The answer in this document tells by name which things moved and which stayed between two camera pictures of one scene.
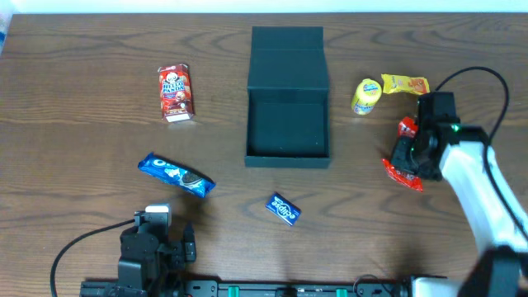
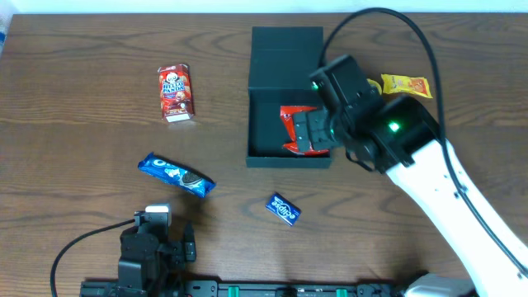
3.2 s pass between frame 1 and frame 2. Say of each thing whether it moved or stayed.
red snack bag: moved
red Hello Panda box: stayed
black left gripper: stayed
